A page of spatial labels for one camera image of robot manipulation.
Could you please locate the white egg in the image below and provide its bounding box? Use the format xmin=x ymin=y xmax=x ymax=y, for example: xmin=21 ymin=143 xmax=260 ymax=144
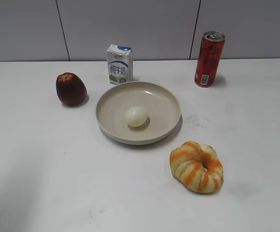
xmin=125 ymin=106 xmax=148 ymax=127

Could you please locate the beige round plate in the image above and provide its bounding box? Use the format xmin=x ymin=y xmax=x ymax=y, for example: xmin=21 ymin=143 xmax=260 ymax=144
xmin=95 ymin=81 xmax=181 ymax=145

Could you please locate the white milk carton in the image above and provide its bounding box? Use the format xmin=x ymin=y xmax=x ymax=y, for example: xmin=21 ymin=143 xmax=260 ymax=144
xmin=107 ymin=44 xmax=133 ymax=85

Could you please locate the dark red apple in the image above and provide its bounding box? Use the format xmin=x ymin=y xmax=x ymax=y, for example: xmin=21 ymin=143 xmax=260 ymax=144
xmin=56 ymin=72 xmax=87 ymax=105

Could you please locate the red soda can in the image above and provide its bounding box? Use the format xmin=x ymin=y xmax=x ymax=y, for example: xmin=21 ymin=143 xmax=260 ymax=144
xmin=194 ymin=31 xmax=225 ymax=87

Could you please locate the orange striped ring bread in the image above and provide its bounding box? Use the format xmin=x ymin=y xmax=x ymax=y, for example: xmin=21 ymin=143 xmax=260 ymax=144
xmin=169 ymin=141 xmax=224 ymax=194

